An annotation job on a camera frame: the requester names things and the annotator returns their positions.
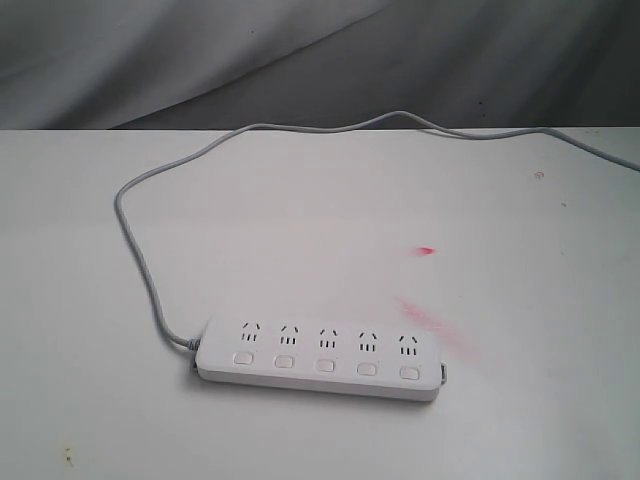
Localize grey power cord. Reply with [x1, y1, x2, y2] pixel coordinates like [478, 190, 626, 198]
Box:
[112, 109, 640, 349]

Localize white five-socket power strip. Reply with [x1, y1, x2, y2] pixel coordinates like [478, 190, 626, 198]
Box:
[195, 319, 447, 402]

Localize grey backdrop cloth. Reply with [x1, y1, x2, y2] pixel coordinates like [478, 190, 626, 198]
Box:
[1, 1, 639, 130]

